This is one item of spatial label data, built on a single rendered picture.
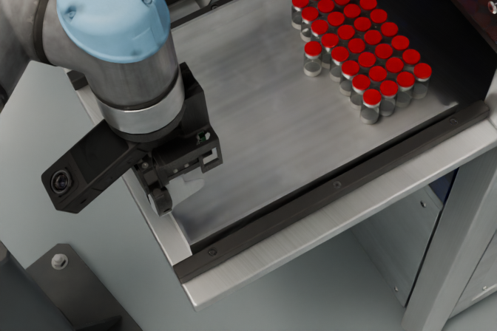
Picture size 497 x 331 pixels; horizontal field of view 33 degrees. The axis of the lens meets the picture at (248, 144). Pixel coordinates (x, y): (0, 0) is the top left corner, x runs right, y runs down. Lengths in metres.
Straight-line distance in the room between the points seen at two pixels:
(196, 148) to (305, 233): 0.20
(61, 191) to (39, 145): 1.29
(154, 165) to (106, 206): 1.17
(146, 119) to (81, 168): 0.11
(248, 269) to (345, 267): 0.95
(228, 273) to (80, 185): 0.22
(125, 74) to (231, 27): 0.44
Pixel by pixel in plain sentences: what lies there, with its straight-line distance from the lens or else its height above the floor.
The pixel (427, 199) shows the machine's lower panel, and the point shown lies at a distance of 1.29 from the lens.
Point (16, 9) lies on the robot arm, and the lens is 0.65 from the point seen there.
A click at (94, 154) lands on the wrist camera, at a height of 1.07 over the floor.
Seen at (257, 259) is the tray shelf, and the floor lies 0.88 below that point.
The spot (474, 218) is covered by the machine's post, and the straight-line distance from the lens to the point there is 1.18.
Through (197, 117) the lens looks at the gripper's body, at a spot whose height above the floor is 1.08.
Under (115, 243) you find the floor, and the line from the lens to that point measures 1.90.
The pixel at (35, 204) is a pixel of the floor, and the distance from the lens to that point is 1.99.
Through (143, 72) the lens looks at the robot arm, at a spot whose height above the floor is 1.21.
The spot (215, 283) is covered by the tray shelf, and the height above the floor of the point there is 0.88.
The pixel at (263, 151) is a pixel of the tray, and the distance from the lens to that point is 0.96.
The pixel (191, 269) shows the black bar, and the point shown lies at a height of 0.90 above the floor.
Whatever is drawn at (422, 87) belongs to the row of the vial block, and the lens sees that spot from 0.98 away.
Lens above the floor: 1.73
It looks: 62 degrees down
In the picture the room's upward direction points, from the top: 6 degrees counter-clockwise
